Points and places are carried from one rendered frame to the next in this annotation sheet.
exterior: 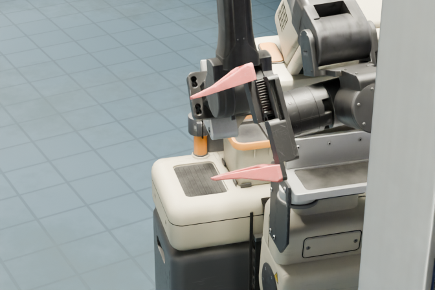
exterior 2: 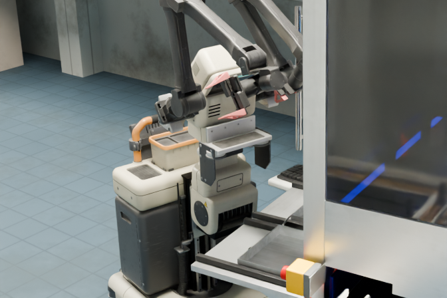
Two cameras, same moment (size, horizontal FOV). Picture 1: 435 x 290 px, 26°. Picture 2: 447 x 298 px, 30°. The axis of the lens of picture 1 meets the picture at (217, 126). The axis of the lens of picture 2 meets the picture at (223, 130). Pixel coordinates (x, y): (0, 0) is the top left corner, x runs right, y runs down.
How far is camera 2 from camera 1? 1.48 m
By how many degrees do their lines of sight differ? 18
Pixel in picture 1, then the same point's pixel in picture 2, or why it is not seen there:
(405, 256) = (318, 100)
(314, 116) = (251, 89)
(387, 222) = (310, 92)
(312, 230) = (220, 175)
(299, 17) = (236, 54)
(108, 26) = not seen: outside the picture
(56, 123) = not seen: outside the picture
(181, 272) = (145, 223)
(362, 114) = (273, 82)
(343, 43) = (257, 60)
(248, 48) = (191, 82)
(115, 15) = not seen: outside the picture
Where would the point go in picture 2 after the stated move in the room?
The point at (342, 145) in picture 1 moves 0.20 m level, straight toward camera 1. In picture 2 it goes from (231, 128) to (242, 146)
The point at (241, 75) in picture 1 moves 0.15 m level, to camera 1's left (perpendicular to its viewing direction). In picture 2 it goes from (224, 76) to (175, 83)
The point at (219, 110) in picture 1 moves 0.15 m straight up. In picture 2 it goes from (182, 112) to (179, 70)
